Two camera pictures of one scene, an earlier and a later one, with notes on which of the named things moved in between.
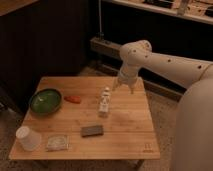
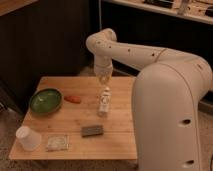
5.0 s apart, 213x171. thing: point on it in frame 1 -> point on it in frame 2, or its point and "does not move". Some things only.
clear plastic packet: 58,143 does not move
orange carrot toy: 74,99 does not move
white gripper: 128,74 -> 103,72
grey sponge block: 88,131 does not move
